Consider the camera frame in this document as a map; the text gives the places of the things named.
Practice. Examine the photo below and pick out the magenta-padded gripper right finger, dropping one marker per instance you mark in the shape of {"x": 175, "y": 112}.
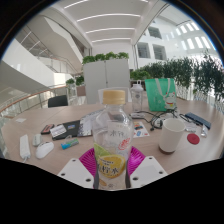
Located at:
{"x": 146, "y": 171}

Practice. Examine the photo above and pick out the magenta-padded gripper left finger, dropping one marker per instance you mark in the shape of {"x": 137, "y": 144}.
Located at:
{"x": 75, "y": 173}

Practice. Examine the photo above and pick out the clear yellow-labelled drink bottle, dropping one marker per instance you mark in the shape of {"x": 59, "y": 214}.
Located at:
{"x": 112, "y": 143}

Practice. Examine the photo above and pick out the clear white-lidded water bottle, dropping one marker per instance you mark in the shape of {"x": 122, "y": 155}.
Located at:
{"x": 137, "y": 98}

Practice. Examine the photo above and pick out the small blue-green tube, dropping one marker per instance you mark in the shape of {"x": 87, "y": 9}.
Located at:
{"x": 70, "y": 143}

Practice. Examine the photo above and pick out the white computer mouse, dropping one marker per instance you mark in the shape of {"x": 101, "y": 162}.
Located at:
{"x": 44, "y": 150}

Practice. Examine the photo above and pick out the colourful sticker sheet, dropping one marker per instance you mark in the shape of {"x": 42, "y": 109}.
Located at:
{"x": 141, "y": 130}

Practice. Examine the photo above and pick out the white cup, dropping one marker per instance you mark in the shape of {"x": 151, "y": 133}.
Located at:
{"x": 171, "y": 135}

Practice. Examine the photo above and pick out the black folder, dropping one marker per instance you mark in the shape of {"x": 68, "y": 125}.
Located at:
{"x": 71, "y": 128}

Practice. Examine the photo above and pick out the small red-black box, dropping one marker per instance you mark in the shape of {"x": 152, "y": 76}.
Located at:
{"x": 47, "y": 129}

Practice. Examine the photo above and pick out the white power strip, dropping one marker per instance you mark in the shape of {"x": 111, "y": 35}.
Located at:
{"x": 24, "y": 146}

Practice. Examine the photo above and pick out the small clear plastic packet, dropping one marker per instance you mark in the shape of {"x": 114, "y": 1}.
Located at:
{"x": 204, "y": 130}

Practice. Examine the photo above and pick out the dark blue keyboard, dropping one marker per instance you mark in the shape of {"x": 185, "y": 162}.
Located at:
{"x": 198, "y": 120}

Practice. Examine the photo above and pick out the black chair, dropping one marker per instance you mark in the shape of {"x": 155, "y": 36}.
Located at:
{"x": 58, "y": 101}

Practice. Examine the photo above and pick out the green tote bag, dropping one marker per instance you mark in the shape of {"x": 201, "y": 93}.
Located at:
{"x": 158, "y": 96}

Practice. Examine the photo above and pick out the brown planter with plant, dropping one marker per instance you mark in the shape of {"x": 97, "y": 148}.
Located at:
{"x": 80, "y": 90}

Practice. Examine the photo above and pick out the white cabinet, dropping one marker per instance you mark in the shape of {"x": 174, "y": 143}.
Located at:
{"x": 106, "y": 78}

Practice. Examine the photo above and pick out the row of green hedge plants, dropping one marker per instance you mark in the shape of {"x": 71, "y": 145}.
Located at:
{"x": 180, "y": 71}

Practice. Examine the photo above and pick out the green plants atop cabinet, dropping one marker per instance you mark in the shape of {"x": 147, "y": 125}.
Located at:
{"x": 106, "y": 56}

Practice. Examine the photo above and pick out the ceiling light strips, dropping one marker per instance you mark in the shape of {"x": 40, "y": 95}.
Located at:
{"x": 110, "y": 29}

